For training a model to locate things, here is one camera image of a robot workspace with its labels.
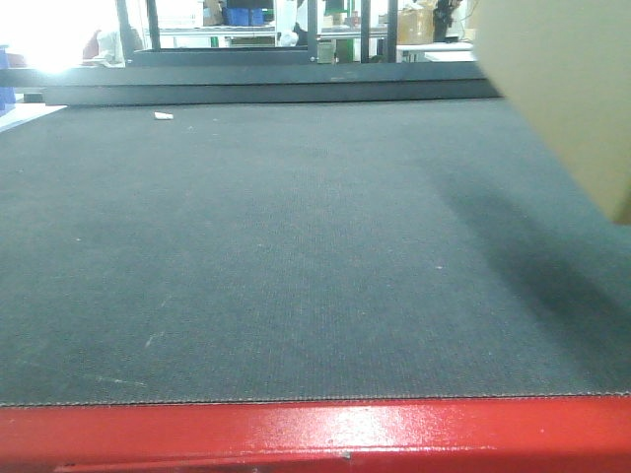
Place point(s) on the tall brown cardboard box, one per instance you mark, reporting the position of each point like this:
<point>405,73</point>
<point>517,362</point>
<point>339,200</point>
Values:
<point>565,66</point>

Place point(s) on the dark conveyor belt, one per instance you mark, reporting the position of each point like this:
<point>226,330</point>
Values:
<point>302,252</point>

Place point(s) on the blue storage bin on shelf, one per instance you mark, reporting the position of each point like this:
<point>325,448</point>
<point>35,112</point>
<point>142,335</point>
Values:
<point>243,17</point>

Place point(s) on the white background table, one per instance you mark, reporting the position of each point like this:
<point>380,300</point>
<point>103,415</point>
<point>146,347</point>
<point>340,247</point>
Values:
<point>435,52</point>

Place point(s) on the wrapped brown background carton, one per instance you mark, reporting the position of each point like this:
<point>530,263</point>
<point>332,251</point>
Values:
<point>415,26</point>

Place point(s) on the black metal conveyor end frame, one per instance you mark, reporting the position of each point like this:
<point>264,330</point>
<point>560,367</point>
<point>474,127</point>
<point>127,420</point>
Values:
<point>178,77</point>

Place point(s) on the red conveyor frame edge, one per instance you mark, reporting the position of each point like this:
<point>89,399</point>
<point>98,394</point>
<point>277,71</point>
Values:
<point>540,434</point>

